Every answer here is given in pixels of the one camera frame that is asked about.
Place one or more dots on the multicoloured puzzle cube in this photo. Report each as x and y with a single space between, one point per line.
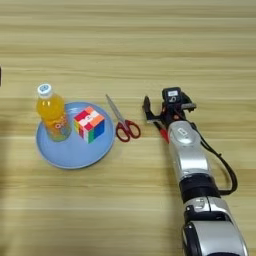
89 124

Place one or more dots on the orange juice bottle white cap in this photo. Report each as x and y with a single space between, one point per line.
53 113

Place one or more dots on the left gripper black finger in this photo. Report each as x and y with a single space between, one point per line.
0 76

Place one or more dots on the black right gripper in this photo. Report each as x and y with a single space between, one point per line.
175 113

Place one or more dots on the red and black marker pen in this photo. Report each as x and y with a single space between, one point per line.
164 135

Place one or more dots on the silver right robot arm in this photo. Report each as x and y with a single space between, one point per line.
190 156

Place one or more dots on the light blue round plate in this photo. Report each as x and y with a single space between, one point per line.
76 153

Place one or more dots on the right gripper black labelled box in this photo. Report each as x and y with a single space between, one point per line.
172 95

